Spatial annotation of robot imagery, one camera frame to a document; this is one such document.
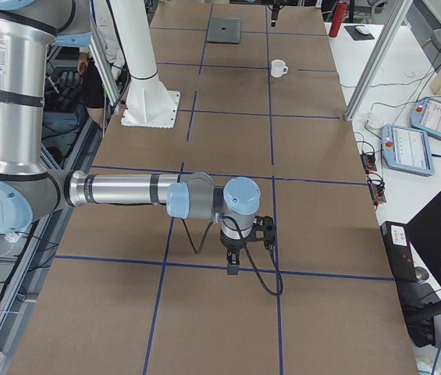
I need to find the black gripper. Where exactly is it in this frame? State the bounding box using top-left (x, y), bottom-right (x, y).
top-left (220, 231), bottom-right (247, 275)
top-left (269, 0), bottom-right (283, 27)

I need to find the white ceramic cup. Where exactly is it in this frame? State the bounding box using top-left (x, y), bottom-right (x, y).
top-left (270, 59), bottom-right (289, 78)

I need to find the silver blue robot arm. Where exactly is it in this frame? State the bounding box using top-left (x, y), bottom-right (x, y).
top-left (0, 1), bottom-right (260, 274)

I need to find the grey closed laptop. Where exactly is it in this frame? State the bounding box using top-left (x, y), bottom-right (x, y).
top-left (207, 17), bottom-right (241, 44)

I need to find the red cylindrical bottle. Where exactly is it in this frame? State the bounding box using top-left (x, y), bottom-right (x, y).
top-left (329, 0), bottom-right (350, 38)

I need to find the brown paper table cover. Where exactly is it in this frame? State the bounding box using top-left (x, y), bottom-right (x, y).
top-left (9, 2), bottom-right (417, 374)

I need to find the black mouse pad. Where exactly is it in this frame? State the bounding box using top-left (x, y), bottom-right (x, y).
top-left (344, 24), bottom-right (375, 41)

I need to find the white computer mouse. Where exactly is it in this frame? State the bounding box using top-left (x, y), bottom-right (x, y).
top-left (355, 25), bottom-right (370, 35)

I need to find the lower orange black adapter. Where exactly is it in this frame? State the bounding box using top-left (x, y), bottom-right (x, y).
top-left (366, 173), bottom-right (386, 208)

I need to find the orange black adapter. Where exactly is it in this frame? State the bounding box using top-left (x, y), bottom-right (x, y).
top-left (360, 152), bottom-right (377, 173)
top-left (366, 173), bottom-right (386, 208)

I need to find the black desktop box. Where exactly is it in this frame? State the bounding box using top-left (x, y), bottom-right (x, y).
top-left (380, 221), bottom-right (417, 282)

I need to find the upper orange black adapter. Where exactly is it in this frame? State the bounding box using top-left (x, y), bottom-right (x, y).
top-left (360, 152), bottom-right (377, 173)

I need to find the near blue teach pendant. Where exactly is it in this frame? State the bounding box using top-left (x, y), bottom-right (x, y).
top-left (382, 124), bottom-right (435, 176)

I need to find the blue teach pendant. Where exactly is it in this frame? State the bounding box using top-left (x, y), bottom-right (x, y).
top-left (382, 124), bottom-right (435, 176)
top-left (411, 98), bottom-right (441, 140)

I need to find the far blue teach pendant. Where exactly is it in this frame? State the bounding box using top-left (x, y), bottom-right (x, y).
top-left (411, 98), bottom-right (441, 140)

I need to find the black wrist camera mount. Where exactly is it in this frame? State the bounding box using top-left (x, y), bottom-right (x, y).
top-left (247, 216), bottom-right (276, 253)

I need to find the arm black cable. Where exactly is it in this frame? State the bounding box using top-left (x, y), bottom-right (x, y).
top-left (180, 216), bottom-right (284, 296)

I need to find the aluminium frame post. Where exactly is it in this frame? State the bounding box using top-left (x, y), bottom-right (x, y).
top-left (343, 0), bottom-right (413, 121)

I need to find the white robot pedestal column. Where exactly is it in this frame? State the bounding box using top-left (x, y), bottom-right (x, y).
top-left (110, 0), bottom-right (180, 129)

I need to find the aluminium side frame rack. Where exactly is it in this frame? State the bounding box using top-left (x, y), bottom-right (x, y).
top-left (0, 15), bottom-right (123, 375)

